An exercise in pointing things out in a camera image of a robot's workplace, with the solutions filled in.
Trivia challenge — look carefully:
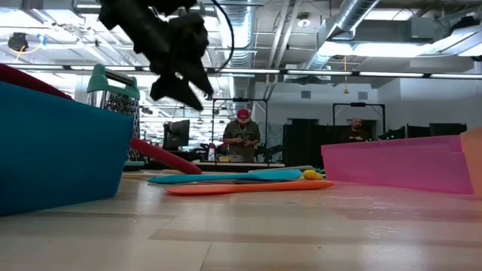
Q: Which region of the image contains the person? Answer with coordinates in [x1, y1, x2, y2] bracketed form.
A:
[222, 108, 262, 163]
[338, 116, 374, 144]

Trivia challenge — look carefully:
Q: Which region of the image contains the yellow silicone spoon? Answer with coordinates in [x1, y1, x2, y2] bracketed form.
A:
[300, 169, 325, 181]

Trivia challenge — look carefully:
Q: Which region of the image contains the black ceiling cable reel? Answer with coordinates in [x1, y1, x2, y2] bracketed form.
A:
[7, 32, 29, 53]

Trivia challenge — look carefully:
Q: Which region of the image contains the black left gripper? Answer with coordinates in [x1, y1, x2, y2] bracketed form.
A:
[148, 13, 215, 112]

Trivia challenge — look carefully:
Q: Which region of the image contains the pink translucent plastic bin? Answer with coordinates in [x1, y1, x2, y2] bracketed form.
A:
[320, 134, 474, 196]

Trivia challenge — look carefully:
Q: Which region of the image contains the black partition screen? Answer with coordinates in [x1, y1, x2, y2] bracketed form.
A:
[282, 118, 340, 169]

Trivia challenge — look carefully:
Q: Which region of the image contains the light blue silicone spatula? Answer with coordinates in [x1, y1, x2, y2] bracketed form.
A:
[147, 169, 304, 185]

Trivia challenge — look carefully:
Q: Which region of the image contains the teal plastic bin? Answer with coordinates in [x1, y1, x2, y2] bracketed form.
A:
[0, 81, 135, 218]

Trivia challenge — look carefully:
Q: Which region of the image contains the ribbed round air duct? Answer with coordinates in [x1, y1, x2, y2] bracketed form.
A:
[220, 0, 259, 69]

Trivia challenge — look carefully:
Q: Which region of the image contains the wooden background table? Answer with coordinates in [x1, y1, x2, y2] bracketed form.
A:
[191, 160, 286, 169]

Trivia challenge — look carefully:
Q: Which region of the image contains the black background rig frame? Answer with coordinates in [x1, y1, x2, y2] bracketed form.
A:
[211, 97, 270, 151]
[331, 102, 387, 141]

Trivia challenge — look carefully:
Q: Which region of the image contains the orange silicone spatula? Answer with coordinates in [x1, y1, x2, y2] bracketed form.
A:
[164, 179, 335, 196]

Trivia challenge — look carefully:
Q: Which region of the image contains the green silicone spatula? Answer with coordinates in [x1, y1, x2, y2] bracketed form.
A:
[249, 164, 325, 175]

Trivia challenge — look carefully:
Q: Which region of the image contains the dark background monitor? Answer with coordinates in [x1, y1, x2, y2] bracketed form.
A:
[162, 119, 191, 151]

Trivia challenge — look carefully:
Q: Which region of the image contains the orange translucent plastic bin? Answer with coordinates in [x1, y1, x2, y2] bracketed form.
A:
[459, 126, 482, 199]

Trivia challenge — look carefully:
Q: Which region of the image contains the red silicone slotted spoon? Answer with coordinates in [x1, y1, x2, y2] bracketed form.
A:
[130, 136, 203, 175]

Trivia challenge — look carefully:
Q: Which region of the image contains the teal metal box grater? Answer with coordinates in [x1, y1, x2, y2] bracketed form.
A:
[86, 62, 146, 172]

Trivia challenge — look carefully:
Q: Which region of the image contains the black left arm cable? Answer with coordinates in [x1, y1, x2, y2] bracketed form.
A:
[209, 0, 236, 63]

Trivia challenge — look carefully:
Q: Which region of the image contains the overhead light bar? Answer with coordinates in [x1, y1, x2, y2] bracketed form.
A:
[0, 63, 482, 80]

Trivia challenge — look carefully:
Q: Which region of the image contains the yellow hanging power cord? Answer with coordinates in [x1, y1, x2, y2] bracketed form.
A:
[341, 55, 350, 95]

